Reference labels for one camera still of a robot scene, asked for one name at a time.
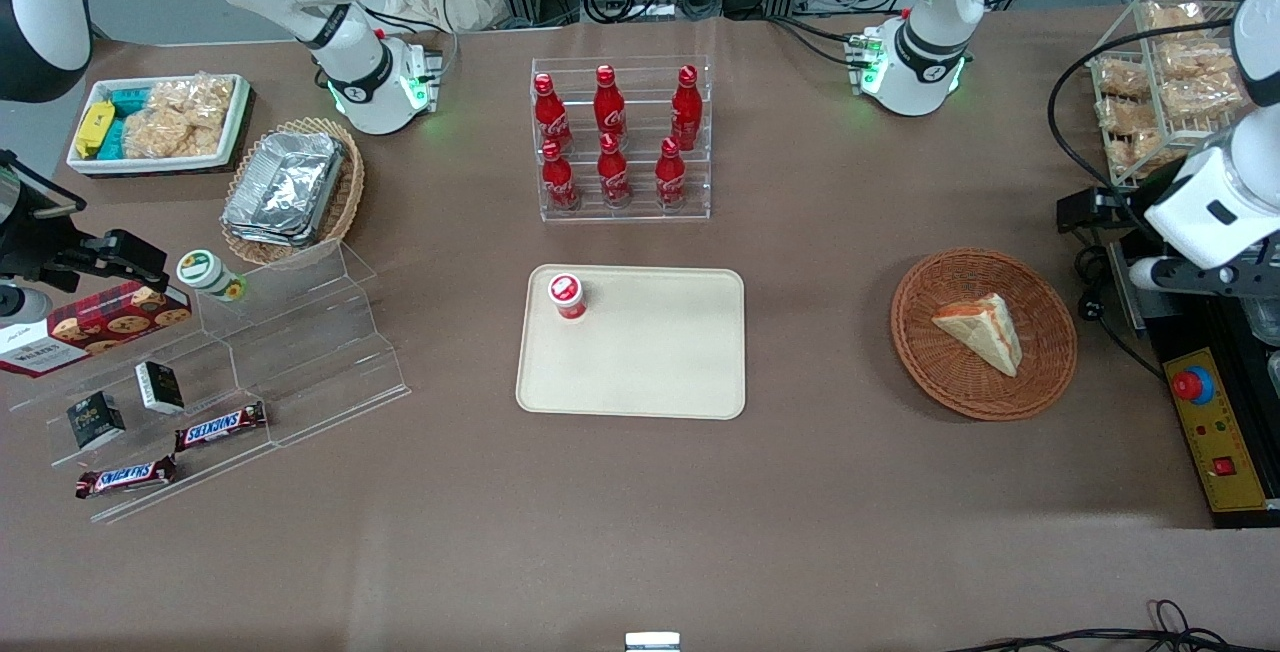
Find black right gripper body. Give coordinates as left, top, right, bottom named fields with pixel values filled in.
left=0, top=152, right=89, bottom=293

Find triangular sandwich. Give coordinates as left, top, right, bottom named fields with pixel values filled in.
left=931, top=292, right=1024, bottom=379

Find round brown wicker basket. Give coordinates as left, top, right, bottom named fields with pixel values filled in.
left=890, top=248, right=1079, bottom=422

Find oval light wicker basket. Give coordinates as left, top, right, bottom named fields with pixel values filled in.
left=219, top=117, right=366, bottom=269

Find beige plastic tray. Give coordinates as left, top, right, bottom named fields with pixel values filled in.
left=515, top=265, right=747, bottom=421

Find clear plastic container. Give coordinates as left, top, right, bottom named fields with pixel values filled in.
left=1243, top=294, right=1280, bottom=349

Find red tartan cookie box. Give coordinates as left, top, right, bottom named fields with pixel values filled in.
left=0, top=280, right=194, bottom=380

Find clear bag of pastries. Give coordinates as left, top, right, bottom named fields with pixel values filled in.
left=1105, top=132, right=1169, bottom=180
left=1096, top=97, right=1158, bottom=135
left=1095, top=57, right=1153, bottom=100
left=1158, top=39, right=1241, bottom=83
left=1143, top=0, right=1219, bottom=35
left=1160, top=78, right=1247, bottom=123

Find red emergency stop button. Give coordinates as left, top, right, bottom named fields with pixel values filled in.
left=1172, top=366, right=1217, bottom=406

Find yellow snack packet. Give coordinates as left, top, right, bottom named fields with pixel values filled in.
left=75, top=101, right=117, bottom=160

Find small black carton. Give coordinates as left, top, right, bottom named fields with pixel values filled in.
left=134, top=360, right=187, bottom=416
left=65, top=390, right=128, bottom=452

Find white rectangular plastic bin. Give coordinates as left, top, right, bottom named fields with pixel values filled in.
left=66, top=74, right=252, bottom=178

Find black and yellow control box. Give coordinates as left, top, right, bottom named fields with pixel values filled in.
left=1118, top=230, right=1280, bottom=531

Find green-lidded white jar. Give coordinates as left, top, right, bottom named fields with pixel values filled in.
left=176, top=249, right=248, bottom=304

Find clear bag of crackers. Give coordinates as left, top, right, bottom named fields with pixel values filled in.
left=121, top=75, right=237, bottom=161

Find brown Snickers bar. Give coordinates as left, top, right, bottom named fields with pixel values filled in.
left=74, top=454, right=180, bottom=501
left=173, top=401, right=269, bottom=454

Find stacked aluminium foil containers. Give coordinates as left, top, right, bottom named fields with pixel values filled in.
left=221, top=130, right=347, bottom=249

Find clear acrylic stepped shelf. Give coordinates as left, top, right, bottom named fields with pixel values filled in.
left=5, top=240, right=412, bottom=526

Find red cola bottle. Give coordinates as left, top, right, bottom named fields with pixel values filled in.
left=541, top=140, right=580, bottom=212
left=594, top=65, right=628, bottom=146
left=597, top=133, right=632, bottom=209
left=670, top=65, right=703, bottom=152
left=533, top=73, right=574, bottom=154
left=654, top=138, right=688, bottom=209

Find clear acrylic bottle rack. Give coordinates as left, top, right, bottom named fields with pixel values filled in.
left=531, top=56, right=712, bottom=224

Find black power plug cable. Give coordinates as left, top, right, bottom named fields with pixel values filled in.
left=1073, top=242, right=1167, bottom=380

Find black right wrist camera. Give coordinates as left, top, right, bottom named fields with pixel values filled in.
left=58, top=229, right=169, bottom=291

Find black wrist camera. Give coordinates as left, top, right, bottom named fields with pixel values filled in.
left=58, top=229, right=169, bottom=291
left=1057, top=186, right=1143, bottom=234

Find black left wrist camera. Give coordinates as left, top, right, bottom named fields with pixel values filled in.
left=1057, top=186, right=1143, bottom=234

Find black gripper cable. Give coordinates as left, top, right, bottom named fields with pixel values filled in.
left=1047, top=19, right=1241, bottom=233

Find white wire basket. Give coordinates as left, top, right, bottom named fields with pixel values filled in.
left=1085, top=0, right=1253, bottom=189

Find black cable on floor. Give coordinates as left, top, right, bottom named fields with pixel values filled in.
left=945, top=599, right=1280, bottom=652

